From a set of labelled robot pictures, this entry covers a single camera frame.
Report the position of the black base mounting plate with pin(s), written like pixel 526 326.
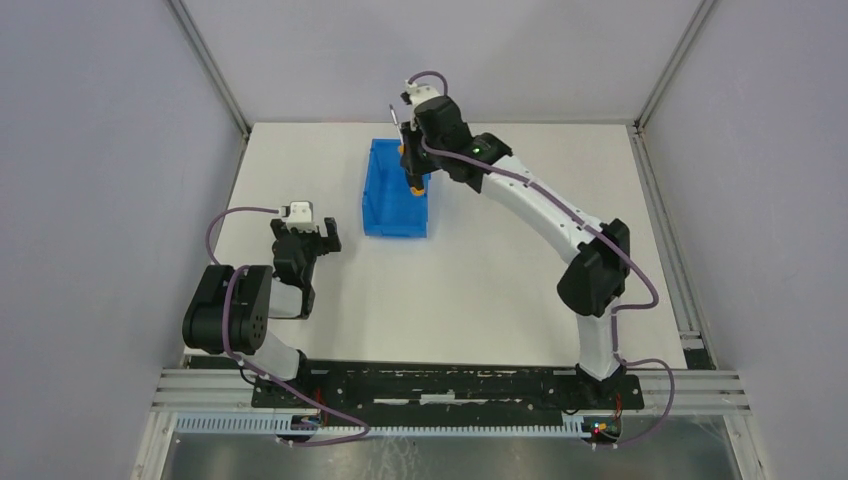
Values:
pixel 428 395

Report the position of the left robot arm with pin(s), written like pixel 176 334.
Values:
pixel 230 312

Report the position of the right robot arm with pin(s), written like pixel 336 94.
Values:
pixel 594 252

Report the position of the aluminium frame rail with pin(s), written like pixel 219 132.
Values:
pixel 697 392

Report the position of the orange black screwdriver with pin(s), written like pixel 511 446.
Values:
pixel 415 188

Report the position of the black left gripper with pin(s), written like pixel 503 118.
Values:
pixel 307 241

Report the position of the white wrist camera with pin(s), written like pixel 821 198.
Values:
pixel 418 93
pixel 298 216

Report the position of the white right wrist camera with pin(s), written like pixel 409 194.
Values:
pixel 418 93

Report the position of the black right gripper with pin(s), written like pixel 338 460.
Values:
pixel 409 157

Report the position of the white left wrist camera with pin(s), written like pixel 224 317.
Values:
pixel 298 216

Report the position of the blue plastic bin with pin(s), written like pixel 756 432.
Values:
pixel 389 208

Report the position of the white slotted cable duct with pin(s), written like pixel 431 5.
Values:
pixel 287 425

